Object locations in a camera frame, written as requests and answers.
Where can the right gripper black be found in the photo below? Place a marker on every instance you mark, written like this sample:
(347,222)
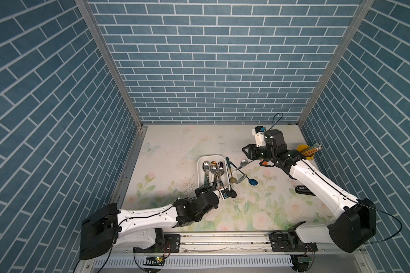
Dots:
(251,149)

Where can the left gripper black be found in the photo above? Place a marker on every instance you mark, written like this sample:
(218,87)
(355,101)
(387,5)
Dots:
(201,191)

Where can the white plastic storage box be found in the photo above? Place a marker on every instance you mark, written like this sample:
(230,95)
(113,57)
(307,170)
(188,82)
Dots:
(201,174)

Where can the silver spoon green marbled handle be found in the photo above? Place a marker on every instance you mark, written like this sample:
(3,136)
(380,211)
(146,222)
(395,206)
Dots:
(206,167)

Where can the silver spoon hello kitty handle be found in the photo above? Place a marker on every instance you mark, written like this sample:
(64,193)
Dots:
(221,171)

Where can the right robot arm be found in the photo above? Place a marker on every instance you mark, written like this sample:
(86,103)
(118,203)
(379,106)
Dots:
(355,221)

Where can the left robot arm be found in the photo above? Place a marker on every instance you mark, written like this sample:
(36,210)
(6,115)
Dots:
(110,227)

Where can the orange spoon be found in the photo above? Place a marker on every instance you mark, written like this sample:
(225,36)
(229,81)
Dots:
(264,163)

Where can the long silver spoon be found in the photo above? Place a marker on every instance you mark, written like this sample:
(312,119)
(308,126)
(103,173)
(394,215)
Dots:
(243,163)

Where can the black spoon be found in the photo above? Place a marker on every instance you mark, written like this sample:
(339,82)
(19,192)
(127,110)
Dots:
(235,194)

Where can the yellow cup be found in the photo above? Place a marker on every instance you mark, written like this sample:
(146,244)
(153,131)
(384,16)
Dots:
(301,148)

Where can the floral table mat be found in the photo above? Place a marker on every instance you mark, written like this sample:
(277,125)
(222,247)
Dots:
(166,170)

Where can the black stapler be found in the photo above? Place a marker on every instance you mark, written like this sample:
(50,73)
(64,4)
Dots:
(303,190)

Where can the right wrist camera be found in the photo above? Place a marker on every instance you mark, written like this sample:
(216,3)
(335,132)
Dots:
(258,133)

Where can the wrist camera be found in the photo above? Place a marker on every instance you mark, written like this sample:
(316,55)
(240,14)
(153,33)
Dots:
(258,133)
(227,193)

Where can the blue green handled spoon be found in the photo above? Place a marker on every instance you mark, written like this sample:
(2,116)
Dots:
(249,179)

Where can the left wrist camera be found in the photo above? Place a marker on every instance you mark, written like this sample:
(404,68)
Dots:
(227,193)

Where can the aluminium front rail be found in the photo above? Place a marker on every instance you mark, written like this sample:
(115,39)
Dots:
(225,242)

